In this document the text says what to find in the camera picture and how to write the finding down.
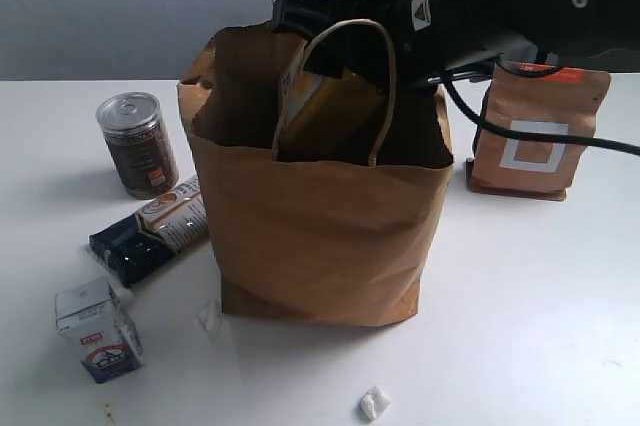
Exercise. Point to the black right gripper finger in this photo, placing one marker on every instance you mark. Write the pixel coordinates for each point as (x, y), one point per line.
(360, 49)
(308, 18)

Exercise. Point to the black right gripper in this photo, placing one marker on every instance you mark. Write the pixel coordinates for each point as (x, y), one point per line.
(432, 36)

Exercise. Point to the yellow grain plastic jar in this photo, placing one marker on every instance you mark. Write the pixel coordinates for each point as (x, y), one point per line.
(317, 113)

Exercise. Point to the brown paper bag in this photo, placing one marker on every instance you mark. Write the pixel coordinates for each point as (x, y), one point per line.
(341, 241)

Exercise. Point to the white paper scrap near bag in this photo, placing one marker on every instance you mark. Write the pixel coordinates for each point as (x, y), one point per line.
(210, 318)

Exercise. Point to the brown stand-up pouch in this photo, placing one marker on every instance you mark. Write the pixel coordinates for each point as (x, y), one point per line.
(564, 103)

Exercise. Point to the dark tin can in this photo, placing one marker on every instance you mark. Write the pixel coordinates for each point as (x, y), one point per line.
(135, 134)

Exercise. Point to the dark blue snack packet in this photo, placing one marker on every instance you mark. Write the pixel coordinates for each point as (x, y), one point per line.
(138, 245)

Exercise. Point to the white paper scrap front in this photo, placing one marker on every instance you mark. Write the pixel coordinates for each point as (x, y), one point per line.
(373, 403)

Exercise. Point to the small blue milk carton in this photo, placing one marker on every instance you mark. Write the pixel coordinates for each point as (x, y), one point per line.
(98, 330)

